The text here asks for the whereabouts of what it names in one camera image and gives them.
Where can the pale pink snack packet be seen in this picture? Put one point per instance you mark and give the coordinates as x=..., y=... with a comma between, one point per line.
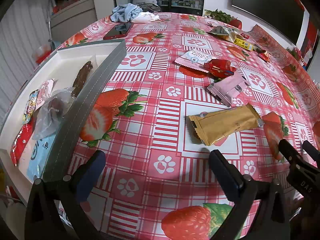
x=228, y=87

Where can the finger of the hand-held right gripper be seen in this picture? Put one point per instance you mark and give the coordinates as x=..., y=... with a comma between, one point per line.
x=290, y=155
x=312, y=153

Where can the crumpled silver snack packet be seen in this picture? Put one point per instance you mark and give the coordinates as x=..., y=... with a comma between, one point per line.
x=223, y=32

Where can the glossy red snack packet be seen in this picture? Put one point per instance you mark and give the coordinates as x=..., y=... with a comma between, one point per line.
x=220, y=67

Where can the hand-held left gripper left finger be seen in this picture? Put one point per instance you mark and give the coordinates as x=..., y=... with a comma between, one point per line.
x=91, y=170

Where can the pink cartoon print snack packet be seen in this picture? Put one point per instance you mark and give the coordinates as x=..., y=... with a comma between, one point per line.
x=37, y=100

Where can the light blue snack packet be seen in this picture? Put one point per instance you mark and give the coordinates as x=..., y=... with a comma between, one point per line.
x=37, y=160

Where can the red round object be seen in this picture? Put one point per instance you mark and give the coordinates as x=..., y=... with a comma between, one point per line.
x=236, y=23

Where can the red plastic cup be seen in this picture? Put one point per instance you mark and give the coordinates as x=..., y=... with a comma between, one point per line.
x=42, y=53

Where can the red snack packet white label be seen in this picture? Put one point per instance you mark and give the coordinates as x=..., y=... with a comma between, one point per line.
x=21, y=142

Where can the gold snack packet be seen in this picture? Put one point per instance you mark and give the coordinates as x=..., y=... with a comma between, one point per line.
x=225, y=125

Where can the clear snack packet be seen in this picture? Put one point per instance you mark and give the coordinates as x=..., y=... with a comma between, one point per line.
x=52, y=112

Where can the brown snack packet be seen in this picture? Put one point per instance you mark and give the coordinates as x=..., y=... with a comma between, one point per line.
x=82, y=77

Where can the white and pink snack packet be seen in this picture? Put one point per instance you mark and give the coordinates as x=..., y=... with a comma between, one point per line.
x=192, y=60

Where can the white cloth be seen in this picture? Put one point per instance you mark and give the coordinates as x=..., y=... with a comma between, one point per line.
x=145, y=17

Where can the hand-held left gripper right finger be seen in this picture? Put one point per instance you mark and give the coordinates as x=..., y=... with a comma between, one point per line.
x=225, y=175

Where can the grey and white box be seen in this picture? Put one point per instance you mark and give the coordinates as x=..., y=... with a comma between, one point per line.
x=100, y=75

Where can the black wall screen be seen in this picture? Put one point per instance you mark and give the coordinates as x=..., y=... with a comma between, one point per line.
x=267, y=2

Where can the green leafy plant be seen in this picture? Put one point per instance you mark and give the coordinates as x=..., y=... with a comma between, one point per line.
x=218, y=15

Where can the yellow snack packet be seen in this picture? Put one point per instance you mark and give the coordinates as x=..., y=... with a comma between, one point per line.
x=243, y=43

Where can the white side cabinet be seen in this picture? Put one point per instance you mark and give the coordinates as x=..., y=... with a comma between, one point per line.
x=72, y=17

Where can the strawberry print tablecloth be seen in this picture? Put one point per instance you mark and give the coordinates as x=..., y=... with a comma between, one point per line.
x=150, y=135

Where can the small red snack packet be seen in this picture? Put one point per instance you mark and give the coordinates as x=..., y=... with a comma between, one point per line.
x=265, y=56

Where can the light blue cloth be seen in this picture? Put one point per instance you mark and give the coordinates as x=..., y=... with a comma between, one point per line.
x=126, y=12

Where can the red smartphone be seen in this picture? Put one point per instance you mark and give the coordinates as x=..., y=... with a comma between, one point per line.
x=118, y=31

